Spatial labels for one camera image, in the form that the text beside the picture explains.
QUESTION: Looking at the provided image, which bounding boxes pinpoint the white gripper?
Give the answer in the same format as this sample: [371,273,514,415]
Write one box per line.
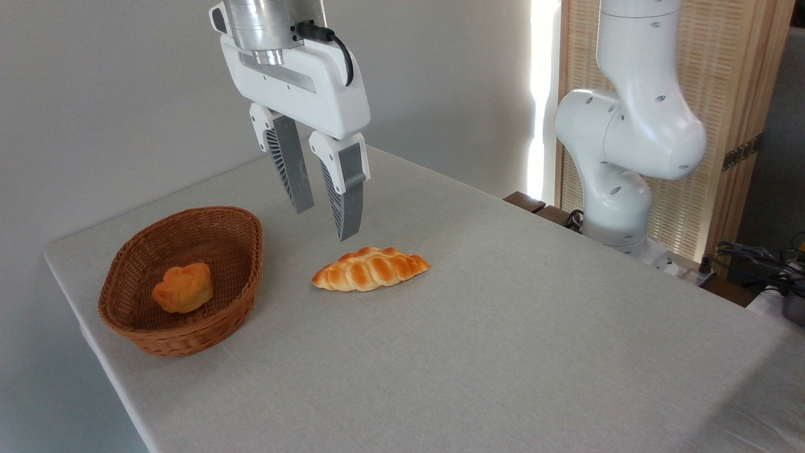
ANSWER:
[219,35,372,242]

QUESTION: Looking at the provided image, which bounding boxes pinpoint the braided bread loaf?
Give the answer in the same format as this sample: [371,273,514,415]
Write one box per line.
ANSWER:
[312,247,431,293]

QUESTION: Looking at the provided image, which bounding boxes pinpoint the round orange bread bun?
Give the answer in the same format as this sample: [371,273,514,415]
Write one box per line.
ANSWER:
[152,262,214,314]

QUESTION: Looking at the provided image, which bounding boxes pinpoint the brown wicker basket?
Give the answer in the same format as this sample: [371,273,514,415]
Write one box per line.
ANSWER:
[97,206,264,358]

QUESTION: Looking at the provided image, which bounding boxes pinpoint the dark brown wooden block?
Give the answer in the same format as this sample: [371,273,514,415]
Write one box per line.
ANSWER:
[503,192,547,215]
[536,205,582,232]

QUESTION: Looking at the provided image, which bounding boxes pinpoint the beige tablecloth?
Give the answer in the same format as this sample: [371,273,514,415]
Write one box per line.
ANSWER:
[43,143,805,453]

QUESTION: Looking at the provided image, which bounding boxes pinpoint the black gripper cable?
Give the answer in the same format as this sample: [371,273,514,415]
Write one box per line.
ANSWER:
[296,22,355,87]

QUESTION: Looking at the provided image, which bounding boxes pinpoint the silver metal wrist mount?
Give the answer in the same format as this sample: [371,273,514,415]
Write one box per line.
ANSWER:
[223,0,297,66]

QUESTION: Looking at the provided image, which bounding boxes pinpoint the black cable bundle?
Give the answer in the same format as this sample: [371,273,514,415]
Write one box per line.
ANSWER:
[716,234,805,295]

